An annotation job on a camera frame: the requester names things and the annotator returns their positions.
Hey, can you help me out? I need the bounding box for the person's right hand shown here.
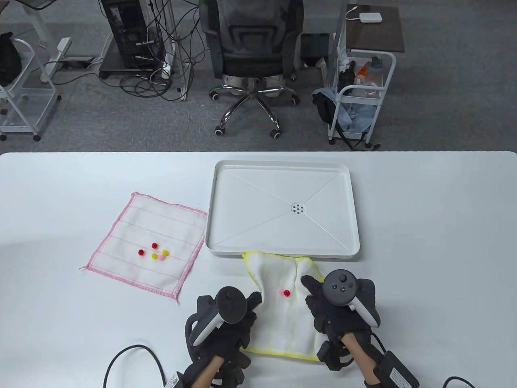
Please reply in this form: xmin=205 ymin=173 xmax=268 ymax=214
xmin=301 ymin=275 xmax=380 ymax=344

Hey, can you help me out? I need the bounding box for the person's left hand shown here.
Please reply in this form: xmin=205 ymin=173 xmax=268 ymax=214
xmin=187 ymin=290 xmax=263 ymax=364

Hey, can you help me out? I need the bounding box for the yellow-edged white dish cloth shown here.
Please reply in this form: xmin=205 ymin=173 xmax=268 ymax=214
xmin=242 ymin=251 xmax=327 ymax=361

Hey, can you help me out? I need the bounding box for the pink-edged white dish cloth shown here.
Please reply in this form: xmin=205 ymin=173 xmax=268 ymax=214
xmin=79 ymin=192 xmax=208 ymax=304

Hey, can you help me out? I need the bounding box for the person's left forearm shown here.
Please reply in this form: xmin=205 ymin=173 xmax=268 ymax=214
xmin=190 ymin=355 xmax=225 ymax=388

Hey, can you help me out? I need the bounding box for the person's right forearm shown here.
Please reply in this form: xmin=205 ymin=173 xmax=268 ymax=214
xmin=341 ymin=331 xmax=382 ymax=388

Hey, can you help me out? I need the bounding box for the blue cloth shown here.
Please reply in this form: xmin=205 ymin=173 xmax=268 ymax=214
xmin=337 ymin=103 xmax=374 ymax=134

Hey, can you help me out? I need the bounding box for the grey white hand controller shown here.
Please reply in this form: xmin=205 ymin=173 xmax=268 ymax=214
xmin=189 ymin=286 xmax=248 ymax=347
xmin=322 ymin=270 xmax=381 ymax=329

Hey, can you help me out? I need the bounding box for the black armband sensor box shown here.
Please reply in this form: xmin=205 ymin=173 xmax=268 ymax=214
xmin=364 ymin=351 xmax=420 ymax=388
xmin=168 ymin=364 xmax=202 ymax=388

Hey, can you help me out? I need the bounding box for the white plastic tray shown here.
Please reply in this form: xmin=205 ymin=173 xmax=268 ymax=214
xmin=205 ymin=160 xmax=361 ymax=259

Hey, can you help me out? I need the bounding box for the black backpack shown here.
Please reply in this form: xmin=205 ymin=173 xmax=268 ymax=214
xmin=312 ymin=91 xmax=380 ymax=152

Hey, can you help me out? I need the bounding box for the white metal cart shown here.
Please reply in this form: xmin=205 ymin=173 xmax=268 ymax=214
xmin=328 ymin=51 xmax=397 ymax=145
xmin=0 ymin=38 xmax=62 ymax=141

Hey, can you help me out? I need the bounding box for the clear bottle grey cap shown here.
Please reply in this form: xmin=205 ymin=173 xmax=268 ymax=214
xmin=366 ymin=57 xmax=384 ymax=97

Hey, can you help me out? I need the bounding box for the black bin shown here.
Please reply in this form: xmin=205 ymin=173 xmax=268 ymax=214
xmin=301 ymin=33 xmax=330 ymax=67

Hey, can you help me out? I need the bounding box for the brown side table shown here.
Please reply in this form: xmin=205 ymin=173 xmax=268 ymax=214
xmin=346 ymin=4 xmax=406 ymax=53

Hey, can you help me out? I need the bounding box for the black tower stand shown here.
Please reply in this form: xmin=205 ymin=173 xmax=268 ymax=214
xmin=99 ymin=55 xmax=172 ymax=79

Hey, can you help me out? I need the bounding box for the black office chair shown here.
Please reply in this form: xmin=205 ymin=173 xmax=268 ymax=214
xmin=198 ymin=0 xmax=304 ymax=140

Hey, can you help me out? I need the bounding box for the black computer tower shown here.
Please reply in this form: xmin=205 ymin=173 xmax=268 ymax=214
xmin=101 ymin=0 xmax=165 ymax=69

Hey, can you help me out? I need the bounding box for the white desk foot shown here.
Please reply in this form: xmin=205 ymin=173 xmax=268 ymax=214
xmin=40 ymin=38 xmax=71 ymax=83

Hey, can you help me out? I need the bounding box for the black bag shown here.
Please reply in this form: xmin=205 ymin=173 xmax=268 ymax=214
xmin=0 ymin=32 xmax=21 ymax=87

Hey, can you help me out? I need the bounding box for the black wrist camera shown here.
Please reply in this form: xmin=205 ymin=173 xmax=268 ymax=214
xmin=317 ymin=339 xmax=352 ymax=371
xmin=221 ymin=351 xmax=251 ymax=388

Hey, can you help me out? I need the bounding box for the tangle of black cables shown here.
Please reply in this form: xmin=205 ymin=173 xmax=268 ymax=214
xmin=101 ymin=0 xmax=204 ymax=101

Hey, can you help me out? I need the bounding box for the silver desk leg frame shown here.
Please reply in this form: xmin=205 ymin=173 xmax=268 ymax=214
xmin=164 ymin=0 xmax=191 ymax=101

